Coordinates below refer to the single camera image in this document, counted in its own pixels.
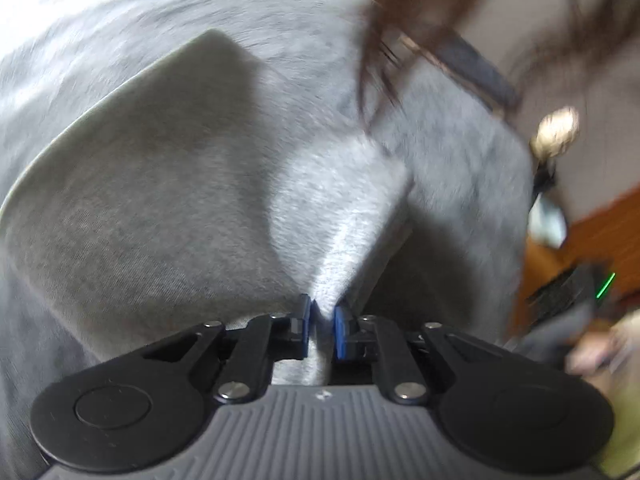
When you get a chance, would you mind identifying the grey sweatshirt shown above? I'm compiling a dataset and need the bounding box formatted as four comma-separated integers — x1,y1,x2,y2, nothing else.
1,30,409,385

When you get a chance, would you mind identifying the person's right hand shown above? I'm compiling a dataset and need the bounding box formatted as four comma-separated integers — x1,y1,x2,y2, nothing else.
564,332,626,377

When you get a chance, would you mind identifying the grey bed sheet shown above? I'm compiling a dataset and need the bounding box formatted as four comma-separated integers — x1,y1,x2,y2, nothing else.
1,0,530,479

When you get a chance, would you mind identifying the person's brown hair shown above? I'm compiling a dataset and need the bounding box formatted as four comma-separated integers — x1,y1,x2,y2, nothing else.
356,0,639,128

